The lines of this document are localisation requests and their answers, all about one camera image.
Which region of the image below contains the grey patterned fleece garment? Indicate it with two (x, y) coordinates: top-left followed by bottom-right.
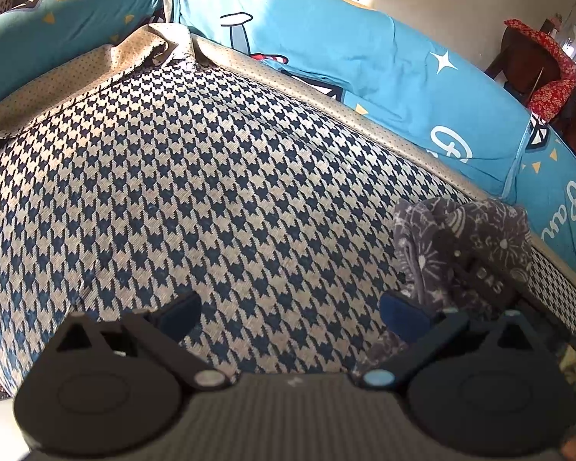
(359, 196), (534, 376)

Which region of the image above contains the houndstooth sofa cushion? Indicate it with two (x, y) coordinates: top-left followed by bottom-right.
(0, 25), (483, 393)

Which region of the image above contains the blue cartoon print pillow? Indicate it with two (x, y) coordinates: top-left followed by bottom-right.
(0, 0), (576, 272)

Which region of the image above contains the red floral cloth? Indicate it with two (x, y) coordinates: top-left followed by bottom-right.
(505, 19), (576, 122)

